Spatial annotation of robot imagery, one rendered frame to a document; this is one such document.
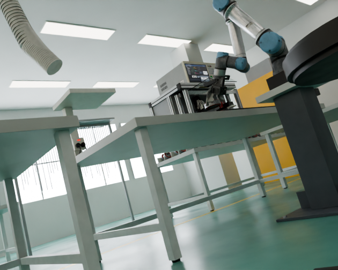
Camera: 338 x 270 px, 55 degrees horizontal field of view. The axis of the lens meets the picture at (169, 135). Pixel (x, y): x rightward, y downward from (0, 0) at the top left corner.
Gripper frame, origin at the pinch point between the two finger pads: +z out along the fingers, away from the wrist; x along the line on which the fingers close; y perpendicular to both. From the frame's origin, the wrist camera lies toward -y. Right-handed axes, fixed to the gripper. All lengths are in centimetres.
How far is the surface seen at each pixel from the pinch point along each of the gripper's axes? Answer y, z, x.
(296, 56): 104, -37, -100
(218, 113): 10.3, 3.0, -4.8
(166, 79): -73, -7, 21
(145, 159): 17, 22, -66
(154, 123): 11, 5, -58
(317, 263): 110, 23, -69
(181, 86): -39.2, -5.9, 7.4
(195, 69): -51, -18, 32
